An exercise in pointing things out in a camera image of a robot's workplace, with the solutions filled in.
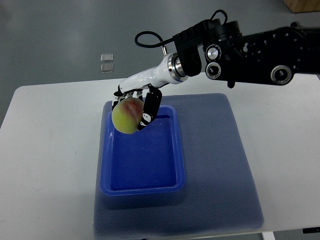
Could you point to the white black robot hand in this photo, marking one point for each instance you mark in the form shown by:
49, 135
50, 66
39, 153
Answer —
169, 71

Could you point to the yellow-red peach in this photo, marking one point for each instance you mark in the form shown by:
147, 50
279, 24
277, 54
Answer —
127, 114

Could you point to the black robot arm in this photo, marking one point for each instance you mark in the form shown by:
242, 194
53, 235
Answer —
270, 58

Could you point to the upper metal floor plate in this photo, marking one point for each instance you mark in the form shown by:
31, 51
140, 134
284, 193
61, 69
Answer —
107, 57

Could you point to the blue plastic tray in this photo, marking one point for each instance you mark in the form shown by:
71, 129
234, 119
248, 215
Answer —
149, 161

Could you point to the blue mesh mat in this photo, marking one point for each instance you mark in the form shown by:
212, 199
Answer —
219, 193

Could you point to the wooden box corner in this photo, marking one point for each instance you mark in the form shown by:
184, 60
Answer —
302, 6

